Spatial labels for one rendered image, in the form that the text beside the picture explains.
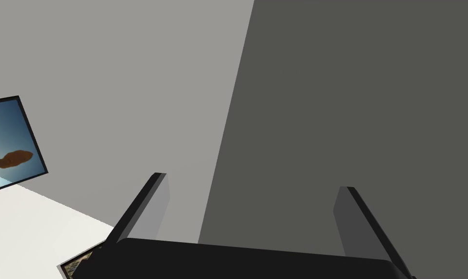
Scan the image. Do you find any blue sky framed picture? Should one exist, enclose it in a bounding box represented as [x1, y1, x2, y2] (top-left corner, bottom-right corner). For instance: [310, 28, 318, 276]
[0, 94, 48, 195]

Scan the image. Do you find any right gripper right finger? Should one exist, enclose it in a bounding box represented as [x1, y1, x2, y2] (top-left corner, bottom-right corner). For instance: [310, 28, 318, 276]
[332, 186, 413, 277]

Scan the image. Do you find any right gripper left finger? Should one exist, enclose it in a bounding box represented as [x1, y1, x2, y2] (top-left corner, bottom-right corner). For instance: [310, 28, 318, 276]
[102, 172, 171, 247]

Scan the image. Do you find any brown framed picture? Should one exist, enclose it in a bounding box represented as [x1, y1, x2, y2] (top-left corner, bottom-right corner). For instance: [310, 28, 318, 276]
[57, 240, 106, 279]

